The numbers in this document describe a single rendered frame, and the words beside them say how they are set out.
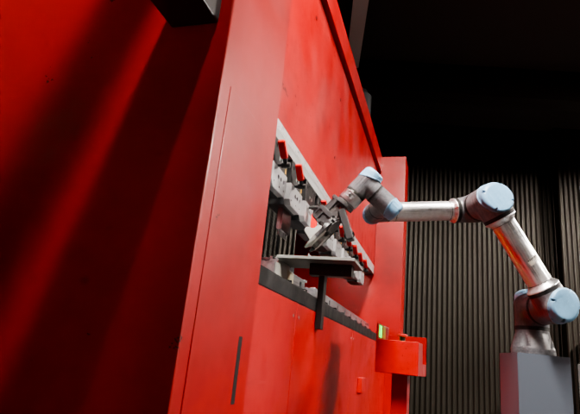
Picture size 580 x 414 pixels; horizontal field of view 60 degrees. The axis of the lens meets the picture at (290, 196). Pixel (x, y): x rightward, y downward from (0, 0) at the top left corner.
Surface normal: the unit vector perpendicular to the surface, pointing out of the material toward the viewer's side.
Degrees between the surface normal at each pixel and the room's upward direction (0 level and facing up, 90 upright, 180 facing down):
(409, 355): 90
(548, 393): 90
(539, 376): 90
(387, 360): 90
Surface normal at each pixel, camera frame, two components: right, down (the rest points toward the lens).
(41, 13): -0.28, -0.32
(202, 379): 0.96, 0.00
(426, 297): -0.04, -0.31
